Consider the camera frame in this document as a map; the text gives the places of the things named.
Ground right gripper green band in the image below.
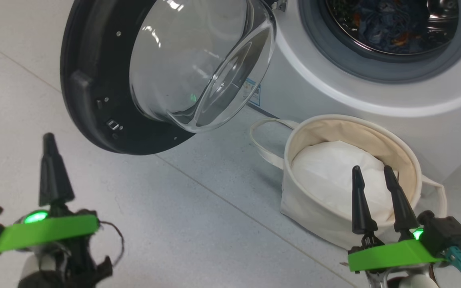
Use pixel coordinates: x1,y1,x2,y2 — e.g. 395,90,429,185
341,166,445,288

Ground cream canvas laundry basket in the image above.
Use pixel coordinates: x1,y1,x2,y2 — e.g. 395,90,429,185
250,114,448,250

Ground white front-load washing machine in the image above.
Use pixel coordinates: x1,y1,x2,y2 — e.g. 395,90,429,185
251,0,461,182

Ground blue energy label sticker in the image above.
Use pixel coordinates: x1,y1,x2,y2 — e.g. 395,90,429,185
243,78,261,107

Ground thin black left gripper cable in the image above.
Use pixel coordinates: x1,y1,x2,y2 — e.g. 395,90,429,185
94,221,125,265

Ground white cloth basket liner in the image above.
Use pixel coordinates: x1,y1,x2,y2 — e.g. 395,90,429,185
291,140,399,224

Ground black round glass washer door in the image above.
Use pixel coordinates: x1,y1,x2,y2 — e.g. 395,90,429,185
60,0,277,155

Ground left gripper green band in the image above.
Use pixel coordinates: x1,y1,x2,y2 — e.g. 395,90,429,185
0,133,113,288

